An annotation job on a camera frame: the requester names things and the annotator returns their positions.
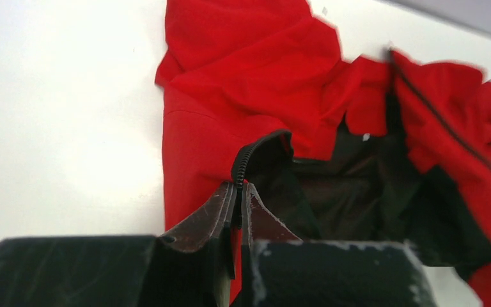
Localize red zip-up jacket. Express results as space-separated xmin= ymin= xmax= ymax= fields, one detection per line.
xmin=155 ymin=1 xmax=491 ymax=306

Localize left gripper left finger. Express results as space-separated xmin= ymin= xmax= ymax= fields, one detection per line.
xmin=0 ymin=182 xmax=238 ymax=306

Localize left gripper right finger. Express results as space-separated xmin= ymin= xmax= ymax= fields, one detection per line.
xmin=241 ymin=184 xmax=435 ymax=306

